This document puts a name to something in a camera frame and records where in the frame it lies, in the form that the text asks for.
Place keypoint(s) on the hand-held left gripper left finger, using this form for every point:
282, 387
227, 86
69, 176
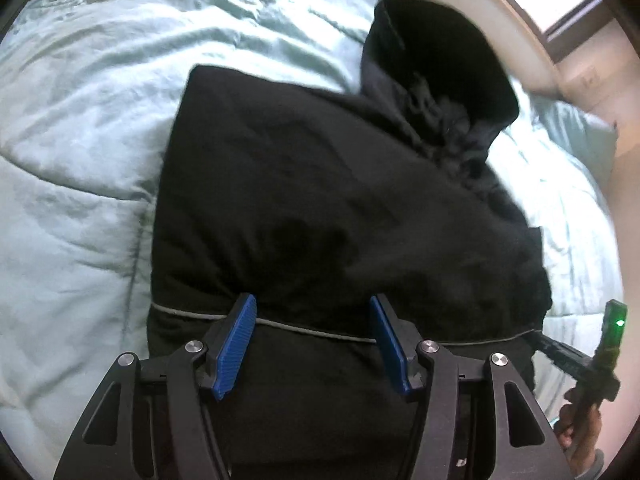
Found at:
235, 345

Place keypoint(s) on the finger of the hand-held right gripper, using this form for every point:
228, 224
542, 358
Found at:
562, 355

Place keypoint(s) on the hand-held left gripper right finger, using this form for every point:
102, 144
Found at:
390, 345

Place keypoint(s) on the black hooded jacket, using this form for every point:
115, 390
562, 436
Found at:
345, 220

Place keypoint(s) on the person's right hand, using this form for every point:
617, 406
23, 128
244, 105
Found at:
580, 435

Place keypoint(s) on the light green comforter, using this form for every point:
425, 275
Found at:
85, 160

